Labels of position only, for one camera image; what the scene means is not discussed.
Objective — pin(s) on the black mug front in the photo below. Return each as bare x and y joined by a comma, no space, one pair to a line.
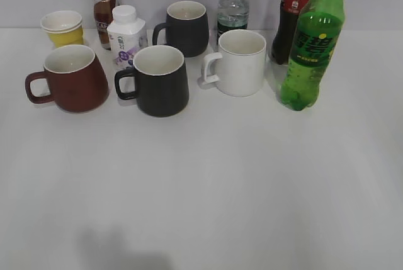
157,80

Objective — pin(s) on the white yogurt drink bottle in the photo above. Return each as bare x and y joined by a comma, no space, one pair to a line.
127,35

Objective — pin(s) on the black mug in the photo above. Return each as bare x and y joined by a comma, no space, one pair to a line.
186,28
157,80

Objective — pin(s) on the brown coffee drink bottle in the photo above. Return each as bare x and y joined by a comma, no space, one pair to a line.
103,17

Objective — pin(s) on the green plastic soda bottle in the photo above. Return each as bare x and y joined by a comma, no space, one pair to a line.
318,28

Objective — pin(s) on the dark red ceramic mug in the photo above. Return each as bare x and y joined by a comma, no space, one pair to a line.
76,80

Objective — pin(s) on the cola bottle red label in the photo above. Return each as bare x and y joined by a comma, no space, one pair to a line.
282,43

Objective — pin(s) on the black mug rear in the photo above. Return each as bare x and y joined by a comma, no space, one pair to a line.
186,28

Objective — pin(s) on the clear water bottle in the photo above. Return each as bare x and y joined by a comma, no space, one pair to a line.
232,15

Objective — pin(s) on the white ceramic mug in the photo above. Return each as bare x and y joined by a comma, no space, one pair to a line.
237,67

